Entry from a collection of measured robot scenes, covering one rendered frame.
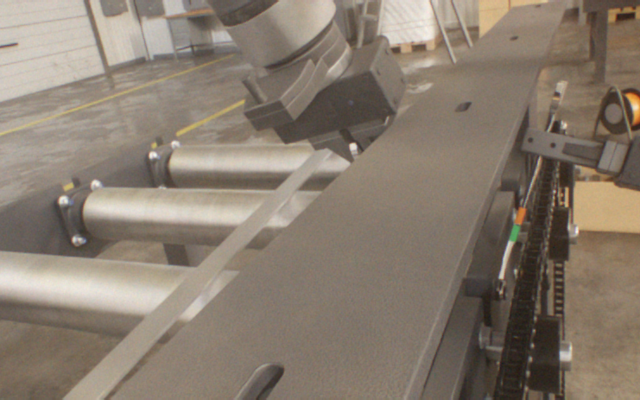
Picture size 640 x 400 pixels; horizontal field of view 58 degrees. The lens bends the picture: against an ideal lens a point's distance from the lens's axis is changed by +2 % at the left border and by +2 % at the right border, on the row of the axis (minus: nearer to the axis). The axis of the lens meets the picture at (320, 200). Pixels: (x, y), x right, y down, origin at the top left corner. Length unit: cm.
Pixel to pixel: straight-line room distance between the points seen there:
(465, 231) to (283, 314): 9
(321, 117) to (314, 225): 27
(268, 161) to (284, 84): 89
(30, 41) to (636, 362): 1095
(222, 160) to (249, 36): 95
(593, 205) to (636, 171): 222
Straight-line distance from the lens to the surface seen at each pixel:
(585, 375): 205
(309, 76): 47
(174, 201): 116
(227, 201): 109
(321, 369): 18
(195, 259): 168
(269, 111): 46
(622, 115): 397
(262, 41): 48
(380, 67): 50
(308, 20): 48
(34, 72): 1175
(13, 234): 130
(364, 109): 52
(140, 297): 85
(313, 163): 117
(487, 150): 35
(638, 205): 286
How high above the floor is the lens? 128
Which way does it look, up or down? 22 degrees down
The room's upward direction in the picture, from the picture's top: 9 degrees counter-clockwise
